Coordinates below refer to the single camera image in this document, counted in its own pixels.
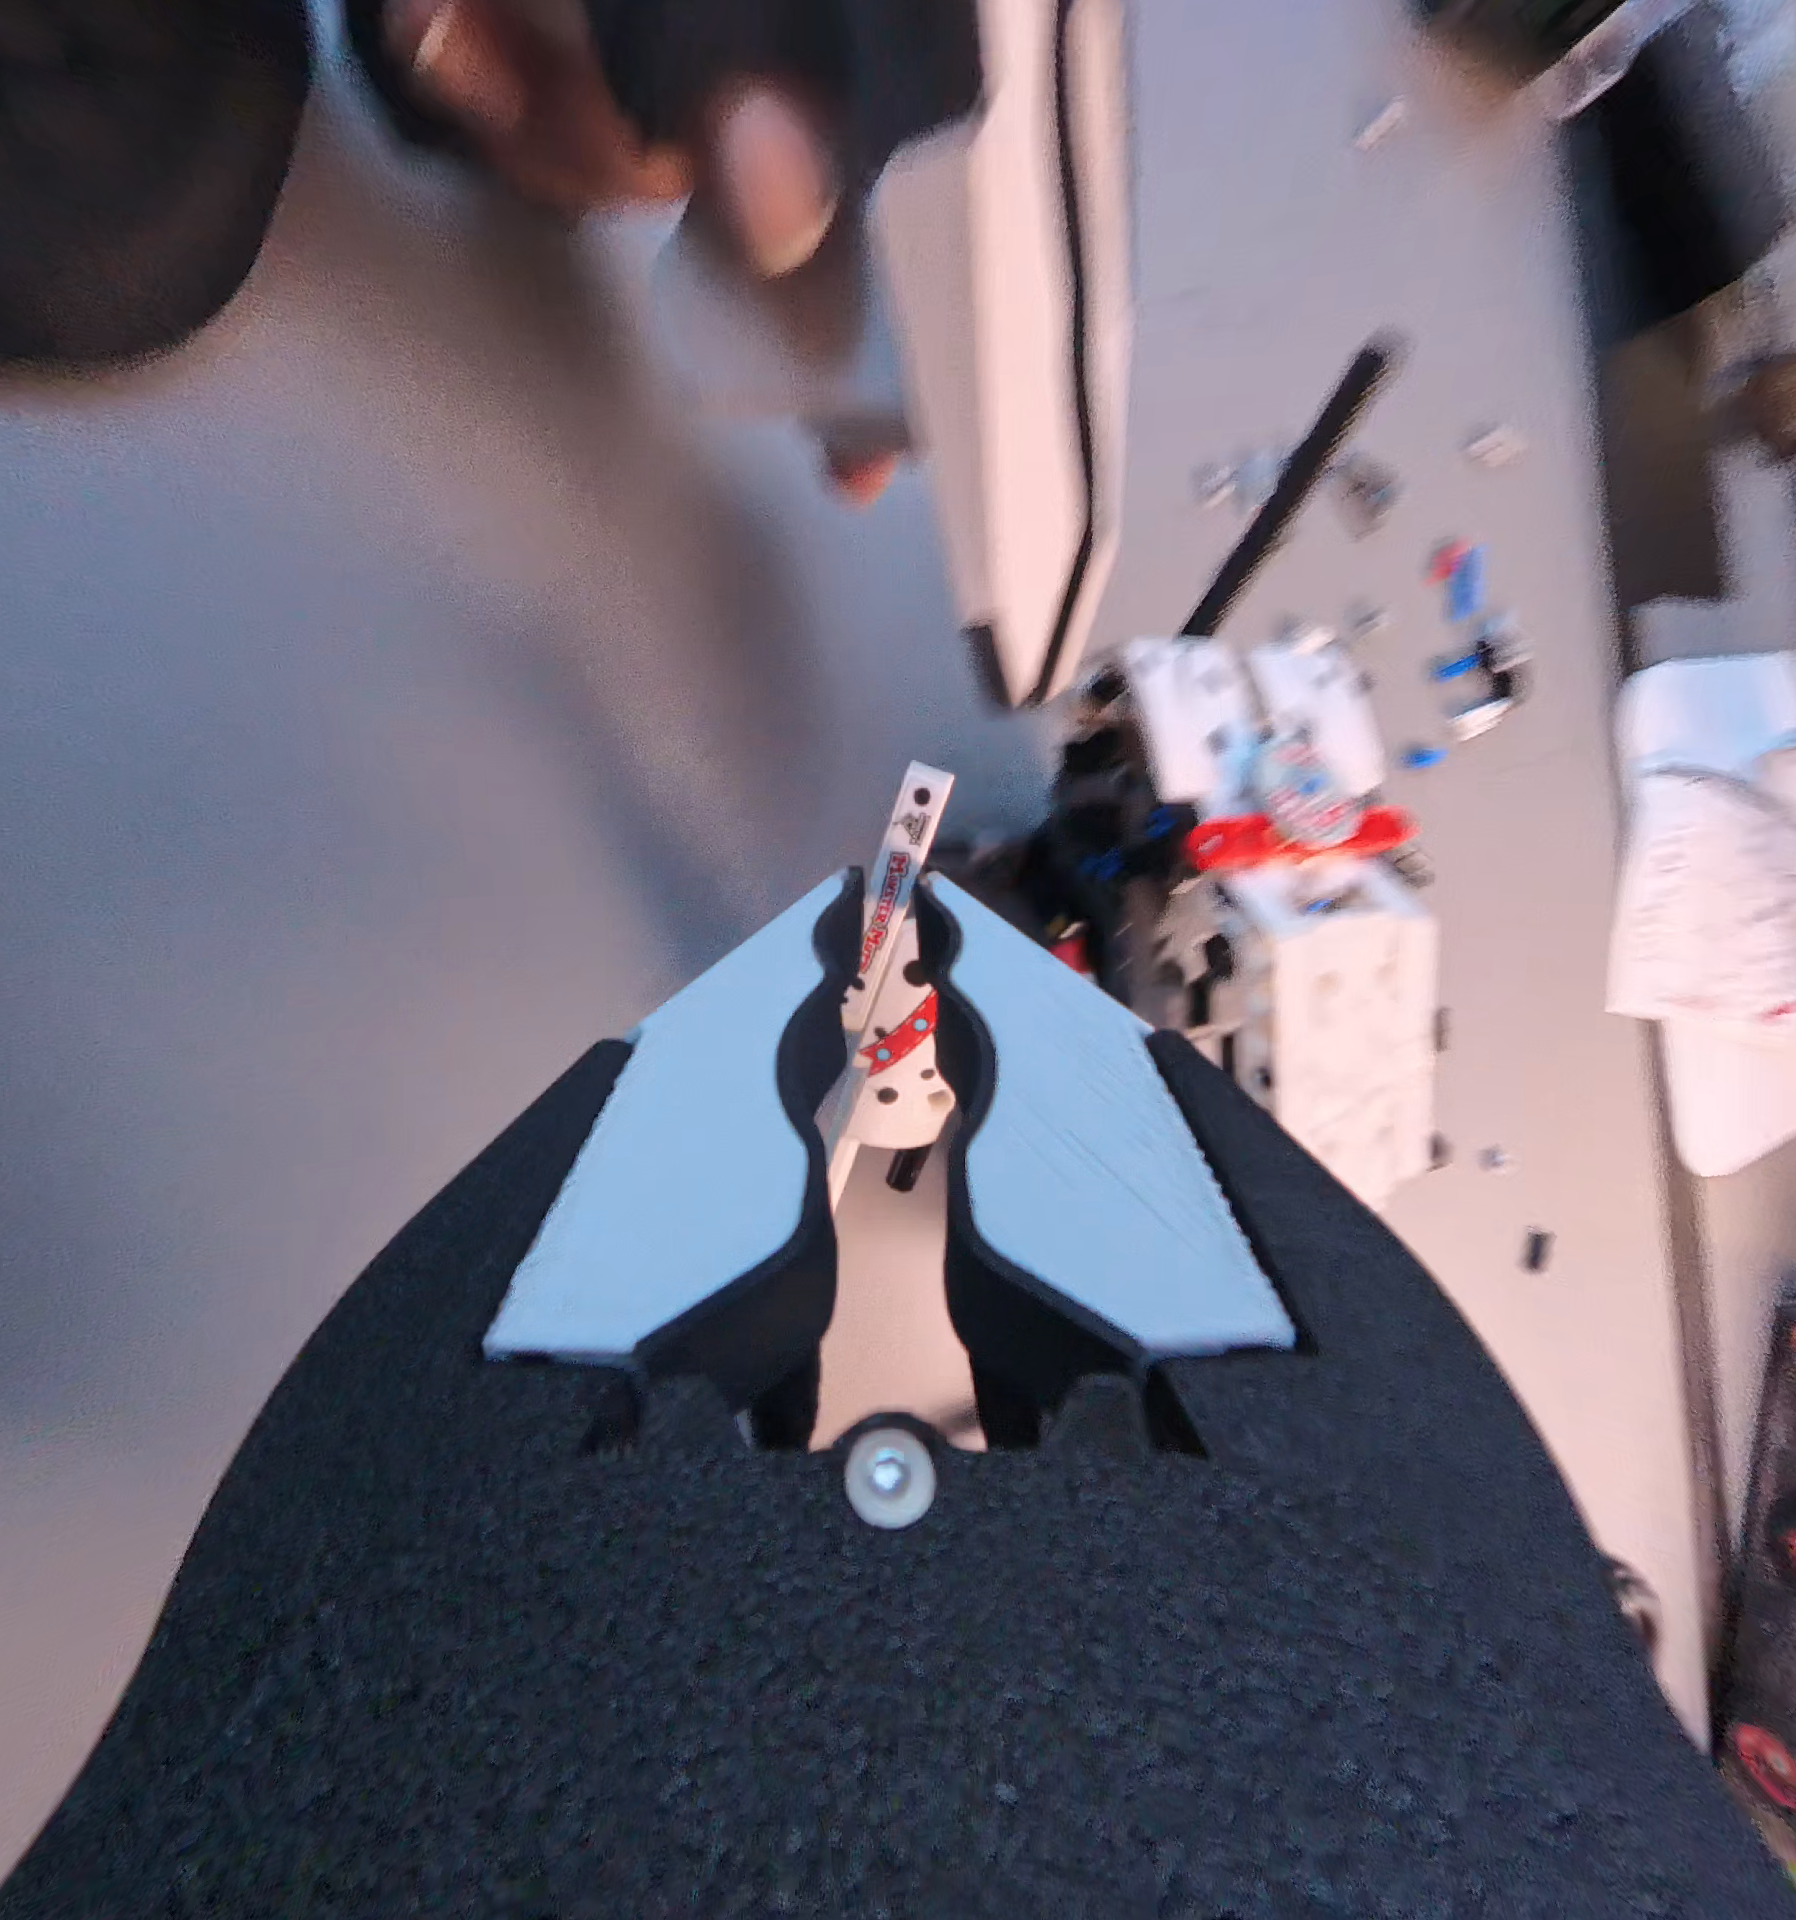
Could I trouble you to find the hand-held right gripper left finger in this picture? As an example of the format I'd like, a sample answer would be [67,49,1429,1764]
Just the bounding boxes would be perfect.
[483,874,860,1363]

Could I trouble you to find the white beam with red label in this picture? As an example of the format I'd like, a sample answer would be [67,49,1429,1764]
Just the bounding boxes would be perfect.
[854,765,962,996]

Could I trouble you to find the black ribbed flexible rod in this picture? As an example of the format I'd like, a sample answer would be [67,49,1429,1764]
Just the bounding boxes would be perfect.
[1177,339,1403,651]

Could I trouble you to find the person's left hand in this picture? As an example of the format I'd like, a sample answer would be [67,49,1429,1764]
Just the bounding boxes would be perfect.
[348,0,925,499]

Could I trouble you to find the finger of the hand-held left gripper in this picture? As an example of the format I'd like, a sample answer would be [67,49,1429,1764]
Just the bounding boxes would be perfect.
[869,0,1138,718]

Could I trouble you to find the white toy truck chassis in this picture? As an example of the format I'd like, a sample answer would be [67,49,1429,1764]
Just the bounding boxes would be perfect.
[1037,624,1444,1210]

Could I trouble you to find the white spotted toy brick assembly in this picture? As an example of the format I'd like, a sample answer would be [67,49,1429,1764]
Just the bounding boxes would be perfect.
[830,906,981,1210]

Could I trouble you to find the scattered small building pieces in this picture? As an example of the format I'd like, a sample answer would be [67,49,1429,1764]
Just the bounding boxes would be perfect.
[1187,84,1574,1265]

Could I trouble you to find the grey desk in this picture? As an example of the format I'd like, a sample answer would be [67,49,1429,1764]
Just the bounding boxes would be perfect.
[0,0,1744,1920]

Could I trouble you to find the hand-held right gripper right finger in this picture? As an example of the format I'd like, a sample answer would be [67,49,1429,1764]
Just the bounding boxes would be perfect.
[925,874,1299,1363]

